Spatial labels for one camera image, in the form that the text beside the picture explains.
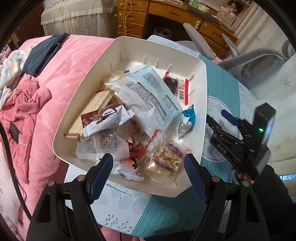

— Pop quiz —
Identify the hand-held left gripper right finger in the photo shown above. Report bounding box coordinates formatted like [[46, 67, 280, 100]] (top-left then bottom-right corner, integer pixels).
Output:
[[184, 154, 270, 241]]

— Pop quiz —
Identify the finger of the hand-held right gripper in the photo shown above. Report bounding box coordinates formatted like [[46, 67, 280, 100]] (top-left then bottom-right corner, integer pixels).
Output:
[[206, 115, 244, 145], [221, 110, 252, 137]]

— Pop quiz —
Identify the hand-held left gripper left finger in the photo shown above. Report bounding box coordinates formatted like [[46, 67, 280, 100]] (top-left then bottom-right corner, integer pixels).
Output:
[[26, 153, 114, 241]]

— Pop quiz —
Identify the small blue snack packet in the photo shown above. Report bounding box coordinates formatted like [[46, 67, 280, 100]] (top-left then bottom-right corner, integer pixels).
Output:
[[178, 104, 197, 139]]

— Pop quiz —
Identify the red white cartoon snack packet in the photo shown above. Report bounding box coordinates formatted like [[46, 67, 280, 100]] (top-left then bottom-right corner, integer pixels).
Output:
[[114, 137, 148, 181]]

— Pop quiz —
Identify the red nut candy clear packet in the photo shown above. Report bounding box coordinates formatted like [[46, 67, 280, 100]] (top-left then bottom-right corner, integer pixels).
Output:
[[143, 140, 191, 180]]

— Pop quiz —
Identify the dark cake clear red packet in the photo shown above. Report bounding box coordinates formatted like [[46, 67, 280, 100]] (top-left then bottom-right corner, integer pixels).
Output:
[[162, 71, 196, 106]]

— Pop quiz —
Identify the brown white chocolate packet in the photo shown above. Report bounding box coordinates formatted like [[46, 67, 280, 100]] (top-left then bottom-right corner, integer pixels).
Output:
[[80, 103, 135, 138]]

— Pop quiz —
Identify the large pale blue snack bag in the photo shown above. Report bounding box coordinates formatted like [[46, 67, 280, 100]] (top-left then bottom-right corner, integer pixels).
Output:
[[104, 65, 183, 151]]

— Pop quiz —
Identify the beige wafer biscuit packet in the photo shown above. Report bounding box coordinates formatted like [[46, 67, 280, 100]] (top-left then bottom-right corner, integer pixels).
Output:
[[63, 89, 116, 142]]

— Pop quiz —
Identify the yellow puffed snack clear packet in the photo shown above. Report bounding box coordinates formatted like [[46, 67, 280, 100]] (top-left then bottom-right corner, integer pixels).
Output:
[[103, 71, 127, 91]]

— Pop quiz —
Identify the white plastic tray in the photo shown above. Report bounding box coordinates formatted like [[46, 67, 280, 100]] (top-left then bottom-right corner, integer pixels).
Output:
[[53, 36, 207, 198]]

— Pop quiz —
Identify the person's right forearm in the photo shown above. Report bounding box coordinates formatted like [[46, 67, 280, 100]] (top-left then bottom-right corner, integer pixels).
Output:
[[251, 162, 295, 232]]

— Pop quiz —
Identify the person's right hand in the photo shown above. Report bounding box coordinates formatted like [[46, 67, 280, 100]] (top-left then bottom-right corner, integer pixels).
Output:
[[236, 170, 255, 186]]

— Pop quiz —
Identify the tree print tablecloth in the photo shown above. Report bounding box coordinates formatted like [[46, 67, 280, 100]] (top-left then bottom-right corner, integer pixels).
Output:
[[63, 35, 278, 238]]

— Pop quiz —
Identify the grey office chair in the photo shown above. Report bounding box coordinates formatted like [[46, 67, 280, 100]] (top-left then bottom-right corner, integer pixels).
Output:
[[176, 23, 296, 81]]

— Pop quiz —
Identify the printed cardboard box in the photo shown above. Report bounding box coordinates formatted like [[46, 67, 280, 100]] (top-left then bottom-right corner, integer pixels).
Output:
[[216, 10, 237, 24]]

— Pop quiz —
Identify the pink blanket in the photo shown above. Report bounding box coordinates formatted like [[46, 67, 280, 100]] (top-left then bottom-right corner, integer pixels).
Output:
[[0, 35, 116, 241]]

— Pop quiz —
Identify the pink garment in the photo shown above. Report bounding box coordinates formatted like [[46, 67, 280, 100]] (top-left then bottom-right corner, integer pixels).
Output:
[[0, 75, 52, 183]]

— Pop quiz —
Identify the doll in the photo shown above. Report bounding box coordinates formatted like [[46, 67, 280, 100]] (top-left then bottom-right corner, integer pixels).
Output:
[[217, 0, 243, 16]]

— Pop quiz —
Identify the wooden desk with drawers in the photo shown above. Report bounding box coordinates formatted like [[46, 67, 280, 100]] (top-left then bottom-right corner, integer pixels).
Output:
[[117, 0, 255, 59]]

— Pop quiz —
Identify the navy blue cloth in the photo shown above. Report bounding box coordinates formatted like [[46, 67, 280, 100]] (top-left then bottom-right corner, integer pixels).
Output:
[[23, 33, 70, 77]]

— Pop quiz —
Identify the white blue patterned cloth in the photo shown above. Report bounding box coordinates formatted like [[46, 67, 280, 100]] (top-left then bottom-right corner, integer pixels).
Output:
[[0, 50, 29, 90]]

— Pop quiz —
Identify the white lace furniture cover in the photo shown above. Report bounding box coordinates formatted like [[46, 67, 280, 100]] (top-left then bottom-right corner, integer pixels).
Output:
[[41, 0, 118, 37]]

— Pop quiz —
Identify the brown wooden door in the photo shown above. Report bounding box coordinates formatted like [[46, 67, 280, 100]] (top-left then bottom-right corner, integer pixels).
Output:
[[7, 5, 44, 49]]

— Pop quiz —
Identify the black cable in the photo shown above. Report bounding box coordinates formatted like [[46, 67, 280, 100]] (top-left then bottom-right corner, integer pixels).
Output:
[[0, 120, 33, 218]]

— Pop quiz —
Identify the white charging cable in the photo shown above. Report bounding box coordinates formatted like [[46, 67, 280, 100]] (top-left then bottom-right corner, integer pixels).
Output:
[[121, 0, 133, 35]]

